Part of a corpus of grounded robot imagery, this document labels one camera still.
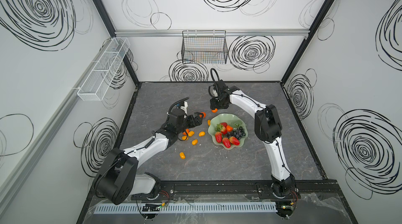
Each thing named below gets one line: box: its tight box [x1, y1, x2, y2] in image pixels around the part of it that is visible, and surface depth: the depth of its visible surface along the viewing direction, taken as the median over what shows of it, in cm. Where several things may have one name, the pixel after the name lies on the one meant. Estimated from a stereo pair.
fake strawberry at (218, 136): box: [214, 131, 223, 143], surface depth 88 cm
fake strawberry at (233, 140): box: [229, 136, 241, 146], surface depth 86 cm
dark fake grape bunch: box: [224, 126, 247, 140], surface depth 88 cm
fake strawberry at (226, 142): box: [222, 137, 231, 149], surface depth 86 cm
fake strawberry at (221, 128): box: [214, 124, 228, 135], surface depth 92 cm
